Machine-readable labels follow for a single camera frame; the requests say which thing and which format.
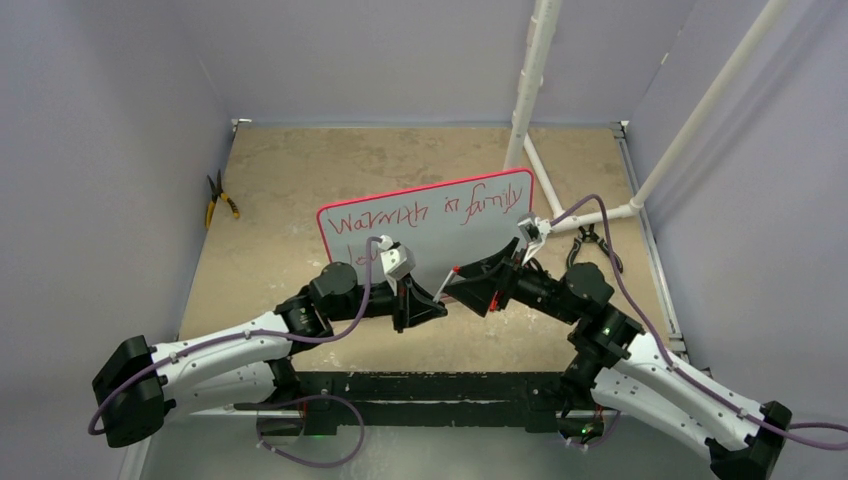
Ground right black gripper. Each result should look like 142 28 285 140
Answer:
443 237 579 325

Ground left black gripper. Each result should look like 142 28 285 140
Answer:
327 270 447 333

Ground white red marker pen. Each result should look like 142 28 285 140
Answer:
433 266 460 302

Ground pink framed whiteboard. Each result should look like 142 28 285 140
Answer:
316 168 534 293

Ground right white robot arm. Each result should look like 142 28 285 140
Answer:
445 240 792 479

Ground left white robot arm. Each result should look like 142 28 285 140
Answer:
88 262 448 448

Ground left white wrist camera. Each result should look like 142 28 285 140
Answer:
378 237 416 294

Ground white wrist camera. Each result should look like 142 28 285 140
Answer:
517 212 552 266
378 237 416 294

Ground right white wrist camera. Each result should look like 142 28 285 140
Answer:
517 212 552 266

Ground black handled pliers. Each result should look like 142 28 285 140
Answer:
565 223 625 276

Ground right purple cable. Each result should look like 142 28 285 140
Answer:
549 193 848 453

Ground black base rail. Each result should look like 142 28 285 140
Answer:
258 371 595 435

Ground white pvc pipe frame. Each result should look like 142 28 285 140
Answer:
503 0 793 234

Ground aluminium frame rail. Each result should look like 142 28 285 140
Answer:
119 367 737 480

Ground yellow handled pliers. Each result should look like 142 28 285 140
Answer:
204 170 241 229

